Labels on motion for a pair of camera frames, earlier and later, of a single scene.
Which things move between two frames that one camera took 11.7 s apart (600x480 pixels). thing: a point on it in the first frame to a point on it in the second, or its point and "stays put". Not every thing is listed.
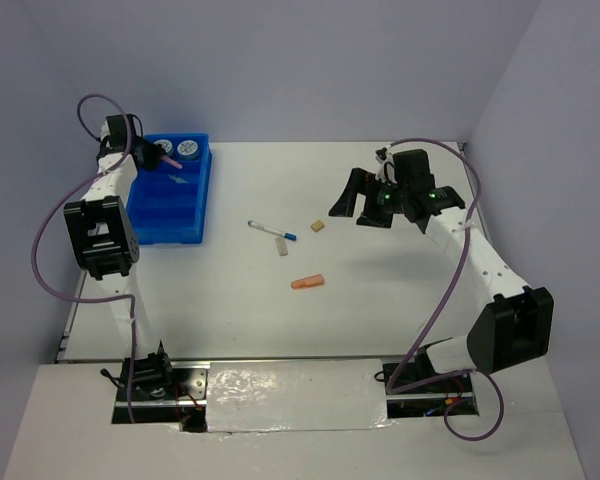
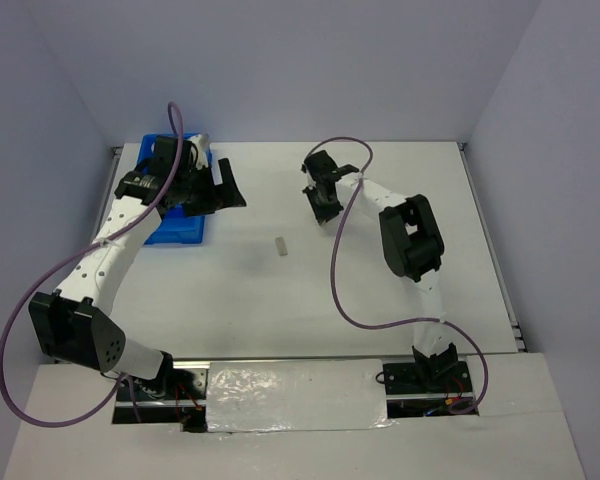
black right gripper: (361, 180) to (322, 215)
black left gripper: (155, 152) to (219, 196)
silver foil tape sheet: (296, 395) stays put
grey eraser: (281, 245) stays put
